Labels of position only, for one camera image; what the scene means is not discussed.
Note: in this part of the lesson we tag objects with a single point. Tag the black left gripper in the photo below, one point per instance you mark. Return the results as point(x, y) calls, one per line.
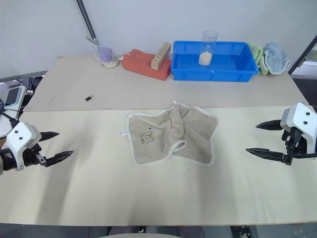
point(32, 156)

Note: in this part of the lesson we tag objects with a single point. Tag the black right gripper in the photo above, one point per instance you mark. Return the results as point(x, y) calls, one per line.
point(296, 143)

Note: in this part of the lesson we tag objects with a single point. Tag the beige towel with white trim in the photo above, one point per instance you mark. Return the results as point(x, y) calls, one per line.
point(153, 129)

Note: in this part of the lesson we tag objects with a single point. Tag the small black chip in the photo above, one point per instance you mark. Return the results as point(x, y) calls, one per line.
point(89, 98)

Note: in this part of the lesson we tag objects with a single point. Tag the white device with screen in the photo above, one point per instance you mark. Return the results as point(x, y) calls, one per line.
point(15, 96)

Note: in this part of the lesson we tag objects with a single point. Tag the black equipment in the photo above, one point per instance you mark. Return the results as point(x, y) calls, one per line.
point(34, 84)

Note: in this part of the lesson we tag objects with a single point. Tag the light blue cloth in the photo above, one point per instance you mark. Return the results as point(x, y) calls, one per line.
point(276, 58)

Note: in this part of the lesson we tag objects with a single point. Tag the blue plastic tray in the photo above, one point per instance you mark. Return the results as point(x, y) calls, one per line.
point(223, 72)

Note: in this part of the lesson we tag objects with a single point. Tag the green cloth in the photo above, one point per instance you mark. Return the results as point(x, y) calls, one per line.
point(257, 53)

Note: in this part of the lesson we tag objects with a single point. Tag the glass beaker with grain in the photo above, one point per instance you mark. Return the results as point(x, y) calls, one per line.
point(110, 63)

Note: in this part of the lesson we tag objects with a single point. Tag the clear cup with grain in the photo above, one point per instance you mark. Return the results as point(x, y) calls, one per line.
point(205, 58)

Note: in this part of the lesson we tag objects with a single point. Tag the purple scoop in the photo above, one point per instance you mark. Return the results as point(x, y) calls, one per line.
point(106, 53)

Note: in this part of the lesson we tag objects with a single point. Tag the orange-red cloth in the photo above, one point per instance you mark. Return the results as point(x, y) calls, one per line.
point(138, 63)

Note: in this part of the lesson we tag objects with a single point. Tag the threaded metal pole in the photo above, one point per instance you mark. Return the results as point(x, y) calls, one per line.
point(86, 17)

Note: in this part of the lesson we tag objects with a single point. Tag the wooden block with holes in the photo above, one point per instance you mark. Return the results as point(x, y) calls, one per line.
point(159, 58)

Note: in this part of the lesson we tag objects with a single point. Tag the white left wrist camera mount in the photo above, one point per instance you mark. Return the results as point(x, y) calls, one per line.
point(19, 137)

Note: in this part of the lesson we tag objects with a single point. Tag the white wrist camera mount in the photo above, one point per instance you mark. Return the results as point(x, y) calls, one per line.
point(301, 116)
point(19, 137)

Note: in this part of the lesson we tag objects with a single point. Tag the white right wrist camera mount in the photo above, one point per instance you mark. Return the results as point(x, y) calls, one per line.
point(301, 116)

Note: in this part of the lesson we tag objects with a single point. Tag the black metal frame post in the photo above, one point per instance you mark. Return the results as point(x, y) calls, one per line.
point(303, 54)

